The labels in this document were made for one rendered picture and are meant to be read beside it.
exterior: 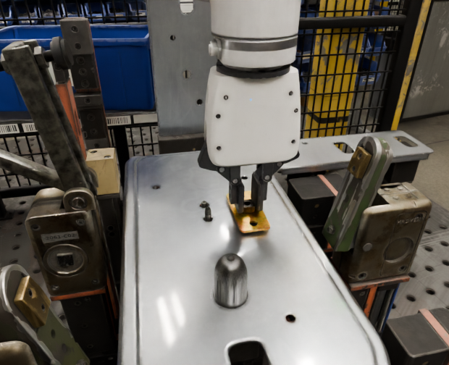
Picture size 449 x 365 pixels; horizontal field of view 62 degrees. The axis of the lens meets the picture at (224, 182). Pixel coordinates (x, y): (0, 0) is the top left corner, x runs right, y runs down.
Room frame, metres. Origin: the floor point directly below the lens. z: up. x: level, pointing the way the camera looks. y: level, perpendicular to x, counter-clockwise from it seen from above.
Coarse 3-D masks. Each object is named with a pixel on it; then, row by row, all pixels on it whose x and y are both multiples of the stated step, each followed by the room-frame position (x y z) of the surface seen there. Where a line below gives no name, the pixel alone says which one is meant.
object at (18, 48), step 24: (24, 48) 0.32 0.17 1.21; (24, 72) 0.32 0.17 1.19; (48, 72) 0.36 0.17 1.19; (24, 96) 0.32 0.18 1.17; (48, 96) 0.33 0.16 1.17; (48, 120) 0.33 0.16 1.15; (48, 144) 0.32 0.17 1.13; (72, 144) 0.36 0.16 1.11; (72, 168) 0.33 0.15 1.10; (96, 192) 0.36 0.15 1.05
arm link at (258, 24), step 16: (224, 0) 0.35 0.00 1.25; (240, 0) 0.35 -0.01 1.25; (256, 0) 0.34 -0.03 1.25; (272, 0) 0.34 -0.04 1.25; (288, 0) 0.35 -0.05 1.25; (224, 16) 0.35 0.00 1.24; (240, 16) 0.35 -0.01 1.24; (256, 16) 0.34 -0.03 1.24; (272, 16) 0.35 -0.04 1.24; (288, 16) 0.35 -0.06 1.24; (224, 32) 0.35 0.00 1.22; (240, 32) 0.35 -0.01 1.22; (256, 32) 0.34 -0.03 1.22; (272, 32) 0.35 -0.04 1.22; (288, 32) 0.35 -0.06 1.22
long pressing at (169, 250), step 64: (128, 192) 0.43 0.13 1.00; (192, 192) 0.44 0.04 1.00; (128, 256) 0.30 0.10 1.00; (192, 256) 0.31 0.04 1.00; (256, 256) 0.31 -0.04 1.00; (320, 256) 0.31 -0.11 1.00; (128, 320) 0.22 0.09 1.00; (192, 320) 0.22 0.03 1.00; (256, 320) 0.22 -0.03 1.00; (320, 320) 0.22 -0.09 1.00
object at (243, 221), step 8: (248, 192) 0.42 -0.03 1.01; (248, 200) 0.39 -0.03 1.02; (232, 208) 0.39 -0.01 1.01; (248, 208) 0.38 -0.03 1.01; (240, 216) 0.37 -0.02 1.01; (248, 216) 0.37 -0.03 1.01; (256, 216) 0.37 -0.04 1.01; (264, 216) 0.37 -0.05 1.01; (240, 224) 0.35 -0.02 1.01; (248, 224) 0.35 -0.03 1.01; (264, 224) 0.35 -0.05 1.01
